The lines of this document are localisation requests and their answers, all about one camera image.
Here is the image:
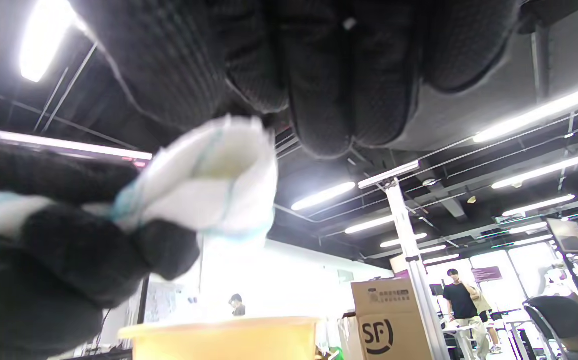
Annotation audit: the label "person's right hand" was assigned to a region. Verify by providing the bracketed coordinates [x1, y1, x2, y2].
[76, 0, 525, 160]

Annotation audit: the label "person's left hand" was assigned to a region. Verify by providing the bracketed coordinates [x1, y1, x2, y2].
[0, 132, 202, 360]

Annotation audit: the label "blue-trimmed white dish cloth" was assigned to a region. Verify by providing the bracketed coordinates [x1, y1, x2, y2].
[0, 114, 280, 251]

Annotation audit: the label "yellow plastic basin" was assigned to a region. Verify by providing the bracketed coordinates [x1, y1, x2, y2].
[118, 316, 320, 360]

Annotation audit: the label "ceiling light tubes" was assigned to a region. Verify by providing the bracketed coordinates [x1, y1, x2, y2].
[0, 0, 578, 266]

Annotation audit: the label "brown cardboard box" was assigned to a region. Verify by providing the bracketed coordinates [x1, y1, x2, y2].
[351, 278, 435, 360]

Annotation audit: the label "grey monitor screen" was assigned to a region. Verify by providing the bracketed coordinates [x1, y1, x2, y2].
[546, 218, 578, 255]

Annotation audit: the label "black office chair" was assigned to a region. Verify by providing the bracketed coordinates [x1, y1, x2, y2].
[523, 295, 578, 360]

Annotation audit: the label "upright aluminium post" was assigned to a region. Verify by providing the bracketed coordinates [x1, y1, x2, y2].
[358, 160, 452, 360]

